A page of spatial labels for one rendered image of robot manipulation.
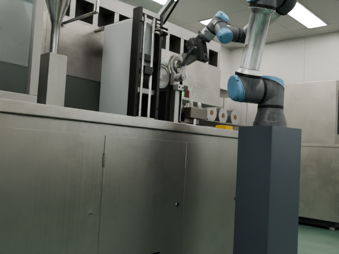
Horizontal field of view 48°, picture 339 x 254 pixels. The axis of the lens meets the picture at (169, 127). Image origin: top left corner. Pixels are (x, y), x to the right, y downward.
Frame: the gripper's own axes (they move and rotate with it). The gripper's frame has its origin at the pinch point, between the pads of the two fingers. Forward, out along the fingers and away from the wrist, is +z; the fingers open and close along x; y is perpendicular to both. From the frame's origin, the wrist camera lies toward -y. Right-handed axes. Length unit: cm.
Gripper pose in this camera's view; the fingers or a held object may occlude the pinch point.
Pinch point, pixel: (184, 65)
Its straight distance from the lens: 219.0
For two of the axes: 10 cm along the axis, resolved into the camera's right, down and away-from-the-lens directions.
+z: -6.0, 6.4, 4.8
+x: -6.7, -0.8, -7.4
